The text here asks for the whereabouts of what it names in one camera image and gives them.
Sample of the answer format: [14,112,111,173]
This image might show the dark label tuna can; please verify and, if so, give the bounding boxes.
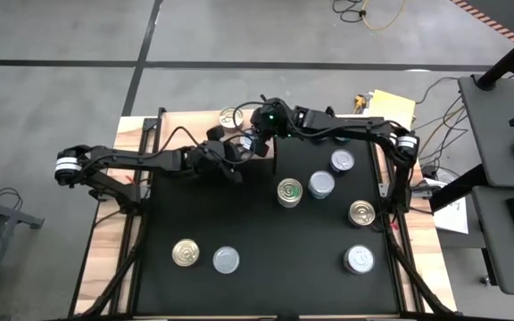
[329,148,356,174]

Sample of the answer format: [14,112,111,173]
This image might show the black metal table frame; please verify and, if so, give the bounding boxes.
[67,106,457,321]

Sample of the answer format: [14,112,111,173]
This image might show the white paper sheet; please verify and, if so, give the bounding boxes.
[433,195,469,235]

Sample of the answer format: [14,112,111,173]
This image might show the white green label tuna can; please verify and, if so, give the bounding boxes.
[308,170,336,196]

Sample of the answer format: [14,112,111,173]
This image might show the black slanted pole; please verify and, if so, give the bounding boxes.
[475,24,514,93]

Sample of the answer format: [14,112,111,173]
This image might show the grey side desk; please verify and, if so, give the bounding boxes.
[456,75,514,189]
[470,185,514,296]

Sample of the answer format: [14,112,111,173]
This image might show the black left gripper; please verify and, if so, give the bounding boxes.
[188,140,245,185]

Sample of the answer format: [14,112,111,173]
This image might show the wooden shelf black frame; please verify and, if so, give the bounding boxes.
[152,103,279,179]

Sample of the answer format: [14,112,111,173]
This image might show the yellow black hand tool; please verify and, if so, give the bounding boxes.
[353,94,369,115]

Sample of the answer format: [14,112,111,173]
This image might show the yellow floor cable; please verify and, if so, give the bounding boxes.
[361,0,408,32]

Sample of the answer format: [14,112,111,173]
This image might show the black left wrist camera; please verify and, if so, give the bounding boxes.
[206,125,227,144]

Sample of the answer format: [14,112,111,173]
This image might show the gold-lid red-band tuna can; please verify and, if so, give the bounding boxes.
[218,107,245,130]

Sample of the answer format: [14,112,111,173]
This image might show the yellow paper folder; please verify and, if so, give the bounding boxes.
[368,88,418,121]

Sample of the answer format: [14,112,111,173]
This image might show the tall red blue label can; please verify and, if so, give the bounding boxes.
[348,199,377,227]
[277,177,304,205]

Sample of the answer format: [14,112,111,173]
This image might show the grey metal stand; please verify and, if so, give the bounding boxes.
[0,193,46,321]

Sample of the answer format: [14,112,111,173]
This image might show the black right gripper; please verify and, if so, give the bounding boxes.
[250,96,295,159]

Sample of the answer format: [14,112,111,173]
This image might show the navy label tuna can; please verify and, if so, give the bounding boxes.
[238,133,257,153]

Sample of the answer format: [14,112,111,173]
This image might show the black floor cable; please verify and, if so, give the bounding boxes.
[331,0,369,24]

